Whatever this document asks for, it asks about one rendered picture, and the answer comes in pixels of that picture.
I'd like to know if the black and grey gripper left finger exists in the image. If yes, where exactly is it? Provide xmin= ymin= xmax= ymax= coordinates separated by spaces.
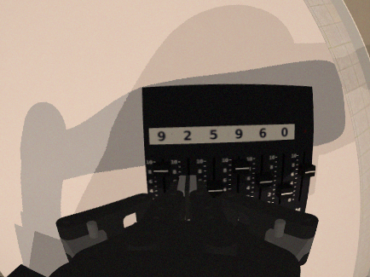
xmin=55 ymin=176 xmax=188 ymax=262

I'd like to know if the black lighting desk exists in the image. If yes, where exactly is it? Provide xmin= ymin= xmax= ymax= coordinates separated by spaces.
xmin=142 ymin=84 xmax=315 ymax=212

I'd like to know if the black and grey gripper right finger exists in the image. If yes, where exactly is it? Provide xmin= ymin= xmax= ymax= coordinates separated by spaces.
xmin=187 ymin=175 xmax=319 ymax=266

